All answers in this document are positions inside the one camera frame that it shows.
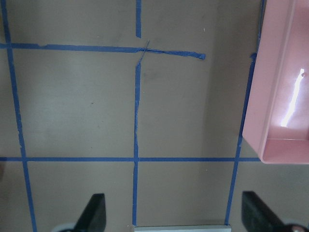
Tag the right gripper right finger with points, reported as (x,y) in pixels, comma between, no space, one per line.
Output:
(256,216)

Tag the pink plastic bin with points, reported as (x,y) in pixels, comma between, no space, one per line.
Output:
(276,125)

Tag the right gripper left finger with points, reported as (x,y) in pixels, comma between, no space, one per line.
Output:
(93,218)

